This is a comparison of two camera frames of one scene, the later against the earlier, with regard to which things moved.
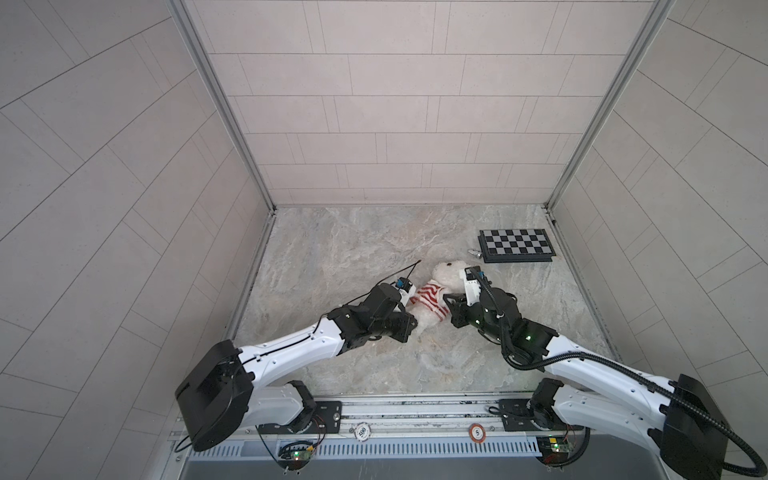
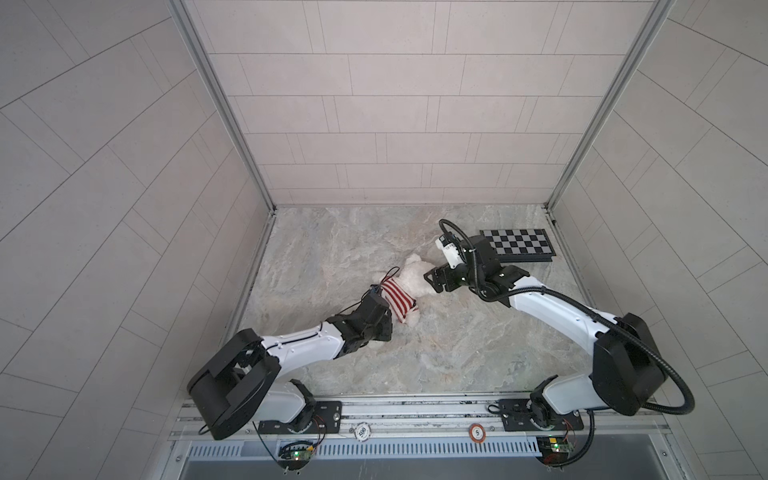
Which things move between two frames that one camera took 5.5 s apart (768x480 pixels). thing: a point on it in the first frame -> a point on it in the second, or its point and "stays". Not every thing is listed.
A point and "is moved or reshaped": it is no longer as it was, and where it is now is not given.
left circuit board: (295, 457) stays
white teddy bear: (449, 277) is moved or reshaped
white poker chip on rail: (362, 431) stays
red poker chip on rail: (477, 433) stays
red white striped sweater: (432, 296) is moved or reshaped
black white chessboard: (516, 246) stays
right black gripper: (458, 309) -> (445, 270)
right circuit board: (555, 450) stays
